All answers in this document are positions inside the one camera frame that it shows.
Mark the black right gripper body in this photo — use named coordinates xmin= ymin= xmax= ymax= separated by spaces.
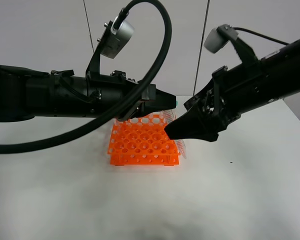
xmin=202 ymin=63 xmax=273 ymax=133

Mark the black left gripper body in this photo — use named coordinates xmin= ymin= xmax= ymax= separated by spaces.
xmin=84 ymin=69 xmax=157 ymax=118

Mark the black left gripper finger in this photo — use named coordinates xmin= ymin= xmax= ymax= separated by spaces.
xmin=144 ymin=89 xmax=177 ymax=115
xmin=118 ymin=100 xmax=148 ymax=122

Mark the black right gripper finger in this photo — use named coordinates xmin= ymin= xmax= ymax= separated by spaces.
xmin=182 ymin=92 xmax=217 ymax=118
xmin=164 ymin=108 xmax=219 ymax=142

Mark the clear test tube teal cap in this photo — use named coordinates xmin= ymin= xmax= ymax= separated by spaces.
xmin=162 ymin=109 xmax=187 ymax=159

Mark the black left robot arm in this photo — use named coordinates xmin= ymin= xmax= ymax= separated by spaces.
xmin=0 ymin=65 xmax=138 ymax=123

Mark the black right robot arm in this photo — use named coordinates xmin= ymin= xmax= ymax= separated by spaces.
xmin=164 ymin=39 xmax=300 ymax=142

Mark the orange test tube rack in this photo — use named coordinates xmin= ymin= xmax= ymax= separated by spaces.
xmin=107 ymin=110 xmax=186 ymax=166

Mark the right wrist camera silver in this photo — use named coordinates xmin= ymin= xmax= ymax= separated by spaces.
xmin=203 ymin=24 xmax=258 ymax=63

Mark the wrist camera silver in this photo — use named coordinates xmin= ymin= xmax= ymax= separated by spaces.
xmin=84 ymin=14 xmax=136 ymax=81
xmin=203 ymin=24 xmax=258 ymax=63

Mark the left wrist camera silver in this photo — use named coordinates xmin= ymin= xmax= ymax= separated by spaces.
xmin=84 ymin=14 xmax=136 ymax=81

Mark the black right camera cable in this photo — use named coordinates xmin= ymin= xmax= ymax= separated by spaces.
xmin=233 ymin=26 xmax=290 ymax=46

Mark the black camera cable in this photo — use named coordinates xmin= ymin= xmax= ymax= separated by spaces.
xmin=0 ymin=0 xmax=173 ymax=155
xmin=233 ymin=26 xmax=290 ymax=46

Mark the black left camera cable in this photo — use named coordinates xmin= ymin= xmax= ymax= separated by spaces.
xmin=0 ymin=0 xmax=173 ymax=155

